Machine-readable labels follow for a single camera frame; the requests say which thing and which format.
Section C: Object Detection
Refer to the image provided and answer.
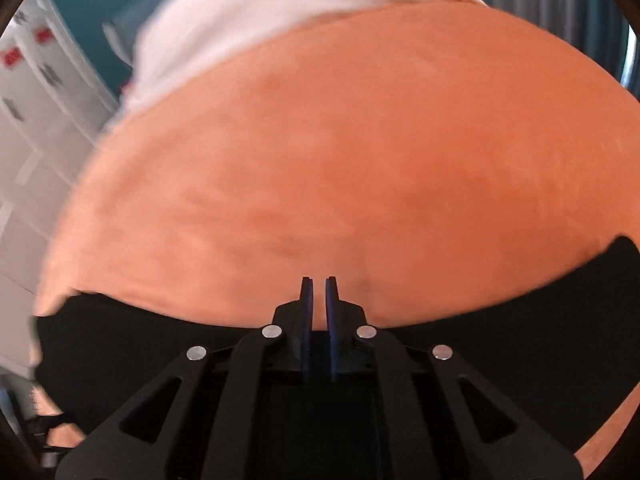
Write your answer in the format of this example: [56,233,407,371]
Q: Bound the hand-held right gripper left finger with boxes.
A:
[55,276,315,480]

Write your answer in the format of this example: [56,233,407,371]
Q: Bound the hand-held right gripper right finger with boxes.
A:
[325,276,586,480]

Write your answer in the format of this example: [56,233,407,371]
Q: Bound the black pants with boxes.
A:
[32,234,640,480]

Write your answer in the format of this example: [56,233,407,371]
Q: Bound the orange fleece blanket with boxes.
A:
[35,0,640,478]

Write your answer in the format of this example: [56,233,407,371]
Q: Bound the person's sandaled foot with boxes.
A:
[27,385,83,467]

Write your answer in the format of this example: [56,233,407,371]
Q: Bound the white bed sheet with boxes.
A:
[107,0,487,122]

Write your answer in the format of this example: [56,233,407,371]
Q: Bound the white drawer cabinet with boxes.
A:
[0,0,122,377]

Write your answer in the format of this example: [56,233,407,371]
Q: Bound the grey-blue pleated curtain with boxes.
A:
[444,0,632,78]

